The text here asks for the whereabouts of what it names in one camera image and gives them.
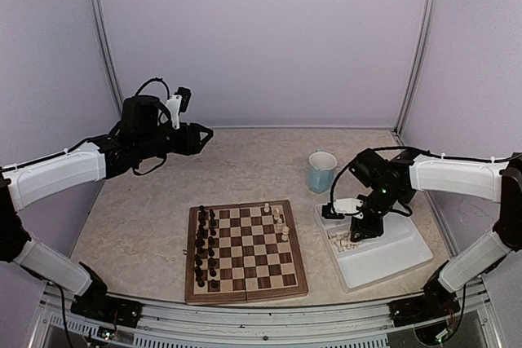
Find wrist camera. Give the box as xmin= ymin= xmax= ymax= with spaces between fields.
xmin=321 ymin=203 xmax=344 ymax=220
xmin=174 ymin=86 xmax=192 ymax=113

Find wooden chessboard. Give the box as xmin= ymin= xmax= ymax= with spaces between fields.
xmin=184 ymin=200 xmax=308 ymax=306

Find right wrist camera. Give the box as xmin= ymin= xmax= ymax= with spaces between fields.
xmin=321 ymin=203 xmax=344 ymax=220

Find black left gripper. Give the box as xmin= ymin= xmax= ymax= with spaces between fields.
xmin=136 ymin=121 xmax=213 ymax=160

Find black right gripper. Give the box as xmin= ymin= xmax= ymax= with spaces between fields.
xmin=351 ymin=184 xmax=404 ymax=241

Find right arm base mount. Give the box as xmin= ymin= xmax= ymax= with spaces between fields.
xmin=388 ymin=280 xmax=461 ymax=327

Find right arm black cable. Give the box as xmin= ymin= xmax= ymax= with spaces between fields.
xmin=328 ymin=146 xmax=502 ymax=213

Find white plastic divided tray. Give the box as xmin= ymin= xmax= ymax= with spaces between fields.
xmin=315 ymin=205 xmax=433 ymax=293

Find light blue mug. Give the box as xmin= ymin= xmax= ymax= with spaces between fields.
xmin=307 ymin=150 xmax=338 ymax=194

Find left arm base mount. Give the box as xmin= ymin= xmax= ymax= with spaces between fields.
xmin=71 ymin=282 xmax=143 ymax=328

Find aluminium corner post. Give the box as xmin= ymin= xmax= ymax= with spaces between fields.
xmin=89 ymin=0 xmax=124 ymax=116
xmin=394 ymin=0 xmax=436 ymax=140

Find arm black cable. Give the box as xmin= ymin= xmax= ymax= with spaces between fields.
xmin=328 ymin=146 xmax=502 ymax=213
xmin=132 ymin=77 xmax=172 ymax=176

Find left aluminium corner post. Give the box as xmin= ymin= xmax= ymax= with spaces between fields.
xmin=89 ymin=0 xmax=124 ymax=116

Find row of black chess pieces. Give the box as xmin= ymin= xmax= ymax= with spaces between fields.
xmin=193 ymin=205 xmax=219 ymax=293

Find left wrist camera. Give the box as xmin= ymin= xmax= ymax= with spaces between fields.
xmin=174 ymin=86 xmax=192 ymax=113

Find right aluminium corner post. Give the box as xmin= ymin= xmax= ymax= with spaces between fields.
xmin=394 ymin=0 xmax=436 ymax=140

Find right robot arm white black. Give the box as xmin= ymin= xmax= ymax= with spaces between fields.
xmin=347 ymin=148 xmax=521 ymax=319

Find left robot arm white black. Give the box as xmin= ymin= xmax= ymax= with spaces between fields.
xmin=1 ymin=88 xmax=214 ymax=319

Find pile of cream chess pieces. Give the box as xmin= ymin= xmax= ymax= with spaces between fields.
xmin=328 ymin=231 xmax=360 ymax=253

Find front aluminium rail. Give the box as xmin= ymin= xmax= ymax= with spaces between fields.
xmin=27 ymin=280 xmax=506 ymax=347

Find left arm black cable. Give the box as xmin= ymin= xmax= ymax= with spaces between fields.
xmin=132 ymin=77 xmax=172 ymax=176

